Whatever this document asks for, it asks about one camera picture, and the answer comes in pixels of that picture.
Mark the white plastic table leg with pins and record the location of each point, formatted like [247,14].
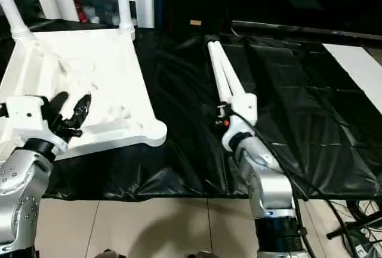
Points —
[216,67]
[11,7]
[227,70]
[123,1]

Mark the dark metal rail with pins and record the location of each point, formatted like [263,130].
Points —
[310,30]

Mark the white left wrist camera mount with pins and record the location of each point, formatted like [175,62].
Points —
[30,117]

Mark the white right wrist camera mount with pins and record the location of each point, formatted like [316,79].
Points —
[245,111]

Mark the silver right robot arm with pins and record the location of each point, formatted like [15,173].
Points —
[265,180]

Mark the small tan tag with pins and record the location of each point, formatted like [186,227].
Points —
[195,22]

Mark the dark left robot foot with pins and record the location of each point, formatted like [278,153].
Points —
[107,254]

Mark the dark right robot foot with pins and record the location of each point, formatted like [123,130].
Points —
[203,254]

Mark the dark robot foot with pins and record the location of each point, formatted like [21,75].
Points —
[203,254]
[107,254]

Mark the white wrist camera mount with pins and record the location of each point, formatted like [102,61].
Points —
[245,111]
[30,117]

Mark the white plastic table top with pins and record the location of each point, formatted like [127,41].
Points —
[101,73]

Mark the black plastic mat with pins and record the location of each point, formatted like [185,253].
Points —
[298,138]

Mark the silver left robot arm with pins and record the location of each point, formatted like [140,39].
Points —
[21,198]

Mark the small bottles behind glass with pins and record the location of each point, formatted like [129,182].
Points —
[101,13]

